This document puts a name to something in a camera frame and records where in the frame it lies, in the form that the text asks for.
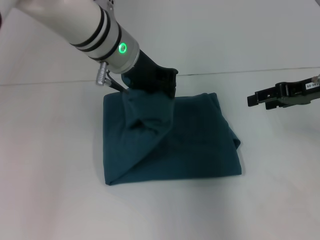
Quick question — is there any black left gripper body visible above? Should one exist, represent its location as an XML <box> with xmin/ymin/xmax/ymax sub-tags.
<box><xmin>119</xmin><ymin>49</ymin><xmax>179</xmax><ymax>95</ymax></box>

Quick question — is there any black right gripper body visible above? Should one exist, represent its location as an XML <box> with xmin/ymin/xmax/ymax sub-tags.
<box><xmin>274</xmin><ymin>75</ymin><xmax>320</xmax><ymax>109</ymax></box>

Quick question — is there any teal T-shirt with FREE print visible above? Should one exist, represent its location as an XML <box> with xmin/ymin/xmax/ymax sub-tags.
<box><xmin>102</xmin><ymin>87</ymin><xmax>243</xmax><ymax>187</ymax></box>

